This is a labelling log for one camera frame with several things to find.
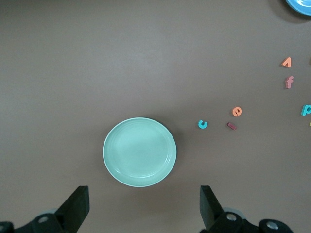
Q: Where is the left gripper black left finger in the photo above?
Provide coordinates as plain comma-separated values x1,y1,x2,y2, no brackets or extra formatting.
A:
0,185,90,233

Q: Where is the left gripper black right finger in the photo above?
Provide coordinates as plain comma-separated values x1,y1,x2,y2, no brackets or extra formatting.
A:
199,185,296,233

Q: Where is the green plate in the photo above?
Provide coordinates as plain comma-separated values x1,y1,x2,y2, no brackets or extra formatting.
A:
102,117,177,188

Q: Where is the brown table cover sheet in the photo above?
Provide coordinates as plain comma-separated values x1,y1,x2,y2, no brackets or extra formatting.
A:
0,0,311,233

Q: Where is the blue plate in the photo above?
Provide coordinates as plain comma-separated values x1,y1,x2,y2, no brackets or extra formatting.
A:
284,0,311,17

